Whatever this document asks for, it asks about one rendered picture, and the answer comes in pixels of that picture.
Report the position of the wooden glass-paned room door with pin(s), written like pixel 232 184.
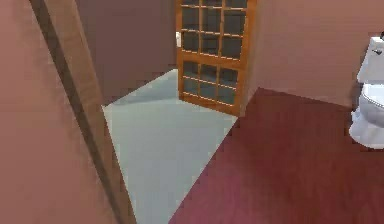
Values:
pixel 247 50

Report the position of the white toilet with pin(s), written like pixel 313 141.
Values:
pixel 370 100

